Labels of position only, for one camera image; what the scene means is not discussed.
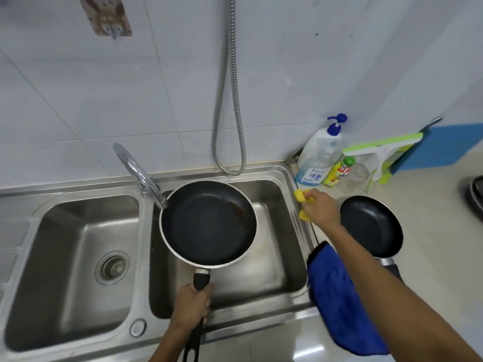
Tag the chrome faucet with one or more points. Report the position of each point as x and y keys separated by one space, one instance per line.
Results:
x=134 y=165

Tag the small black frying pan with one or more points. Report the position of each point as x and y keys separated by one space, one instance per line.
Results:
x=371 y=226

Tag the large black frying pan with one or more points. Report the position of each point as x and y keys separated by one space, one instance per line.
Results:
x=476 y=196

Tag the green knife block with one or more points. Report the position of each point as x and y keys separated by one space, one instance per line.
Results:
x=396 y=154

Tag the brown adhesive wall hook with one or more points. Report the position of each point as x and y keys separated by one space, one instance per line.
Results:
x=105 y=15

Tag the small yellow bottle green cap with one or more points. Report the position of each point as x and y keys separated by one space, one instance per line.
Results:
x=336 y=175

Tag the medium black frying pan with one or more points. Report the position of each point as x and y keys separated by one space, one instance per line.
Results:
x=207 y=222

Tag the blue microfibre cloth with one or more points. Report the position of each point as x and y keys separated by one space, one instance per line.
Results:
x=336 y=297

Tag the blue cutting board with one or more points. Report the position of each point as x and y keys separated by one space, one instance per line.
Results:
x=445 y=147

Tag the stainless steel double sink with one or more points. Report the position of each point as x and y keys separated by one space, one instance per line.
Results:
x=86 y=222

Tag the green white squeegee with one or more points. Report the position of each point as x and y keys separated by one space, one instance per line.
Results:
x=381 y=145

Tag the yellow sponge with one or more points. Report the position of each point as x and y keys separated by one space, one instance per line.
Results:
x=300 y=195

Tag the clear glass cup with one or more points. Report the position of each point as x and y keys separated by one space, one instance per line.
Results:
x=354 y=179

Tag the person's right forearm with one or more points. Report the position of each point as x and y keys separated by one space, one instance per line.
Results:
x=396 y=305

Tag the clear pump soap bottle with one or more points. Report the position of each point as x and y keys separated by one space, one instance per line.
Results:
x=319 y=147

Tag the person's right hand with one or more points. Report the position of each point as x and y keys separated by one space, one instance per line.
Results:
x=322 y=209

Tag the person's left hand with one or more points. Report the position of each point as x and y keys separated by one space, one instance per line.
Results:
x=190 y=307

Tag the metal sink strainer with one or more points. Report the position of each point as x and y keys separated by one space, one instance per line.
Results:
x=112 y=267

